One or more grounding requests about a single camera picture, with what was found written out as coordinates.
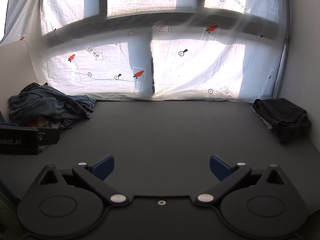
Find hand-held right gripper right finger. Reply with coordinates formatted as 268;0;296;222
194;154;286;207

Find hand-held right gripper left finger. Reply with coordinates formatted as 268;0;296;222
37;155;130;207

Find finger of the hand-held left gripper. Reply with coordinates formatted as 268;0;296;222
37;127;61;152

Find blue denim jeans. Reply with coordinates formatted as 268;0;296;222
9;82;97;128

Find reddish brown cloth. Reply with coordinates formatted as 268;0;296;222
24;119;51;128

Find checkered cloth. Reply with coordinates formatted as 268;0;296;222
57;118;75;134

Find white folded cloth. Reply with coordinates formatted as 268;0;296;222
259;116;275;131

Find black folded garment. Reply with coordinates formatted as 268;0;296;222
252;98;312;144

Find white printed backdrop cloth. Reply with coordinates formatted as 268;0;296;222
0;0;291;105

